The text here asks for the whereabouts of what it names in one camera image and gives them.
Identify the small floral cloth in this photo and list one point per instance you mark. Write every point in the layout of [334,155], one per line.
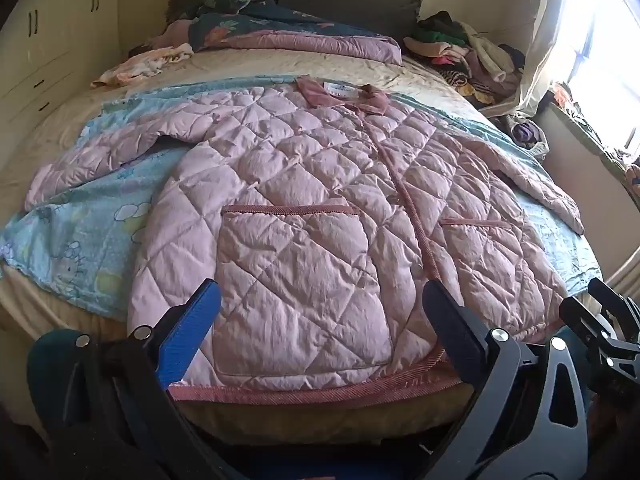
[135,65]

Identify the pink quilted jacket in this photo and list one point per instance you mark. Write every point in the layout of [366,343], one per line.
[310,240]

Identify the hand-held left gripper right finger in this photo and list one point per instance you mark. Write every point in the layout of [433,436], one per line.
[450,327]

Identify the window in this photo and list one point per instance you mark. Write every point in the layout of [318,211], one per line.
[610,35]

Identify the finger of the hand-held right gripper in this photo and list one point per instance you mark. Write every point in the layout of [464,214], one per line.
[612,295]
[582,317]

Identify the pile of clothes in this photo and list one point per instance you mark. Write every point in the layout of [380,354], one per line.
[465,50]

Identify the cream wardrobe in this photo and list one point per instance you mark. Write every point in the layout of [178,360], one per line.
[45,45]

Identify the bed with beige sheet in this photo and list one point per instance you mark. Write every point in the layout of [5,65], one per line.
[65,120]

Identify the pink garment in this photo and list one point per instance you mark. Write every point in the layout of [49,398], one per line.
[172,32]

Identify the dark floral quilt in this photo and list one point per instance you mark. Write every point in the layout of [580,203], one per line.
[280,30]

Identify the basket of clothes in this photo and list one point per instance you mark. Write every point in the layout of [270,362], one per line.
[525,132]

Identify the cream curtain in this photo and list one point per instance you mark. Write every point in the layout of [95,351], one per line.
[545,35]

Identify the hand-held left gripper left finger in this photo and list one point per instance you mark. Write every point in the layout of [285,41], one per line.
[192,330]

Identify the light blue cartoon sheet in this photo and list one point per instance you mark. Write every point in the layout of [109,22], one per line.
[85,240]

